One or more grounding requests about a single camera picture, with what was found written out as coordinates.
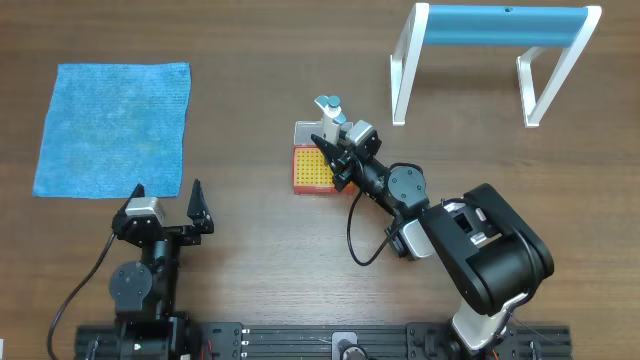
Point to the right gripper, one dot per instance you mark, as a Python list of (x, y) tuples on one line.
[(362, 172)]

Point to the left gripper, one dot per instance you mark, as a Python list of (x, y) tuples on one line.
[(150, 234)]

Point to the white pipette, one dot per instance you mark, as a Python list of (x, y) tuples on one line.
[(330, 122)]

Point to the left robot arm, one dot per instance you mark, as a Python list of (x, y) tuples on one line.
[(131, 287)]

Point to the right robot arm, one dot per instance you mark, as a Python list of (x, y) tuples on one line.
[(500, 260)]

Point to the red and yellow tip box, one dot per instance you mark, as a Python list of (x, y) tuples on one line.
[(310, 172)]

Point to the blue cloth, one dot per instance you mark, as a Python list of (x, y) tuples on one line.
[(110, 125)]

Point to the white and blue stand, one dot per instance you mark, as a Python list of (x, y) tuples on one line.
[(500, 27)]

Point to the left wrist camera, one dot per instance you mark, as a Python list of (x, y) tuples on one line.
[(144, 207)]

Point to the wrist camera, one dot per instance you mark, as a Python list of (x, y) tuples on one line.
[(359, 134), (144, 207)]

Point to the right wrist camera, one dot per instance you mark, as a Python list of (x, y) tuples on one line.
[(359, 134)]

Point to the mounting rail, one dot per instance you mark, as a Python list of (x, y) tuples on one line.
[(280, 340)]

